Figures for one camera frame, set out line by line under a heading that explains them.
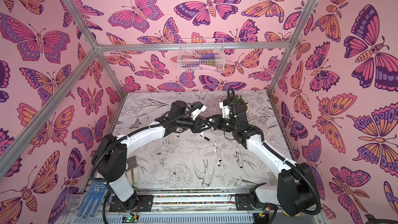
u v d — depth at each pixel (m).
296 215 0.41
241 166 0.85
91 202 0.74
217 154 0.89
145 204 0.73
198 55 0.98
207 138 0.95
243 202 0.73
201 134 0.78
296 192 0.41
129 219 0.72
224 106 0.74
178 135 0.97
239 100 0.90
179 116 0.59
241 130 0.63
